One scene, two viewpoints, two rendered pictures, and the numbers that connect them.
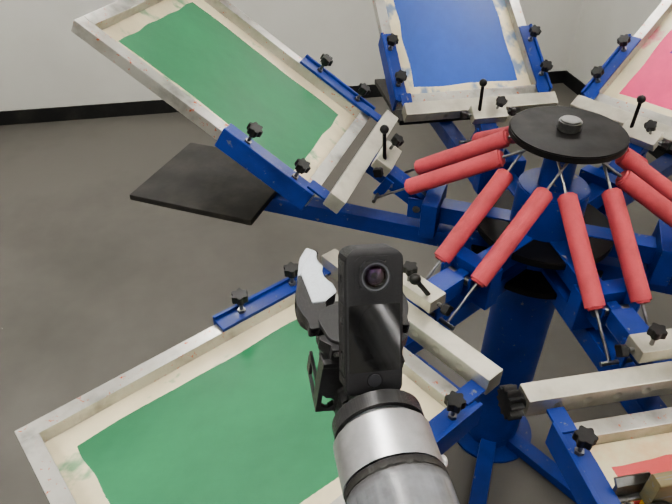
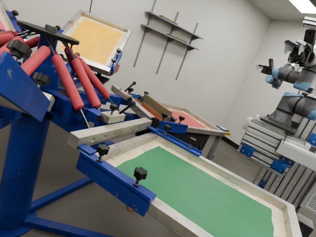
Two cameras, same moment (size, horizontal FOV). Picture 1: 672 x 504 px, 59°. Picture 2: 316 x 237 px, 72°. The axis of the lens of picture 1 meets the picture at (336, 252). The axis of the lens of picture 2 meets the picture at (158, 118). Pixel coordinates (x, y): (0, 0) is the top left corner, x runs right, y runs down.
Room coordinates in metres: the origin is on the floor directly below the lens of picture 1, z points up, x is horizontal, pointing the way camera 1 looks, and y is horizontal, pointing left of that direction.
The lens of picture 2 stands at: (1.39, 0.78, 1.41)
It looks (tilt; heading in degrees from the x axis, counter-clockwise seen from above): 15 degrees down; 242
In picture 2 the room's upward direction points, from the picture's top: 21 degrees clockwise
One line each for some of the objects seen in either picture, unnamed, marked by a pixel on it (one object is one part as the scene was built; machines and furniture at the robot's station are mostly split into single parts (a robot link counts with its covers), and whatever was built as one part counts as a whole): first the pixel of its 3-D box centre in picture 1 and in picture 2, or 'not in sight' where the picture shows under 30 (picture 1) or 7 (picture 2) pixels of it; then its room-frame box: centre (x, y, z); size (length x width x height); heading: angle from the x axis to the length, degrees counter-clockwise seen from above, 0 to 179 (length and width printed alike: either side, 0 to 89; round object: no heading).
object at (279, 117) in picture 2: not in sight; (281, 116); (-0.06, -0.23, 1.31); 0.15 x 0.15 x 0.10
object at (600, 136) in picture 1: (522, 305); (28, 135); (1.46, -0.62, 0.67); 0.40 x 0.40 x 1.35
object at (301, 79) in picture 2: not in sight; (301, 79); (0.18, -0.07, 1.56); 0.11 x 0.08 x 0.11; 101
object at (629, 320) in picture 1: (638, 340); (116, 98); (0.98, -0.71, 1.02); 0.17 x 0.06 x 0.05; 10
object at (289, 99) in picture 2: not in sight; (291, 101); (-0.06, -0.22, 1.42); 0.13 x 0.12 x 0.14; 101
